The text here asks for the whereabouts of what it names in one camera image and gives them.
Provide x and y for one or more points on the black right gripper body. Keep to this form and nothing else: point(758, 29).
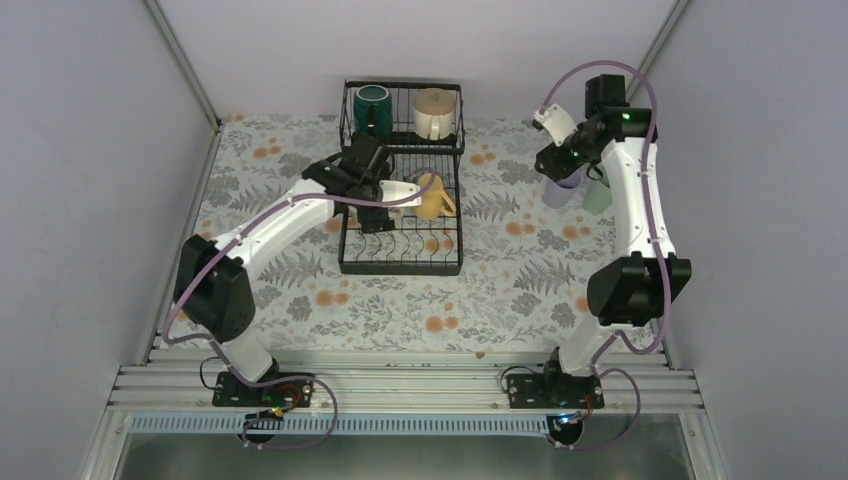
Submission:
point(586, 152)

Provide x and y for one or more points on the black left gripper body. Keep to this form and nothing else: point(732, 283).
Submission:
point(371, 220)

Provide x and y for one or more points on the lavender plastic cup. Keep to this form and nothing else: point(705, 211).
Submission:
point(557, 193)

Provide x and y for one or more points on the light green plastic cup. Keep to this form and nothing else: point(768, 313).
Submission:
point(598, 197)

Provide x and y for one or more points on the yellow mug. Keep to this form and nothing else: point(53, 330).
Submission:
point(435, 201)

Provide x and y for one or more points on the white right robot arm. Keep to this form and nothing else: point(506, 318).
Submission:
point(640, 285)

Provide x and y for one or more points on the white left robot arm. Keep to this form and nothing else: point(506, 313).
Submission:
point(215, 278)

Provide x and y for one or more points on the cream mug on upper rack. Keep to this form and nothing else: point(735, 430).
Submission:
point(434, 112)

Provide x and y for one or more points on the dark teal mug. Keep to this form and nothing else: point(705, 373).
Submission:
point(372, 107)

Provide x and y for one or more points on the floral table mat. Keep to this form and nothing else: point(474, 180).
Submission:
point(508, 274)

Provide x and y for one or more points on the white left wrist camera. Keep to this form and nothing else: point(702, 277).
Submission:
point(399, 194)

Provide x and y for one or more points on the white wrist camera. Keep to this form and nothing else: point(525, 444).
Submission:
point(556, 121)
point(399, 194)

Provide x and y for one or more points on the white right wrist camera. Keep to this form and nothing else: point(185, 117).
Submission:
point(556, 121)

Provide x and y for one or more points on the black wire dish rack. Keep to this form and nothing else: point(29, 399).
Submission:
point(418, 228)

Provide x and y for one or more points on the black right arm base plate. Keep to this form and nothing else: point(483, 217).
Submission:
point(536, 391)

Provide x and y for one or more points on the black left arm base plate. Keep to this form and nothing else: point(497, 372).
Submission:
point(231, 392)

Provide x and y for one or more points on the aluminium front rail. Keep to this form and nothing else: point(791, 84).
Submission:
point(389, 392)

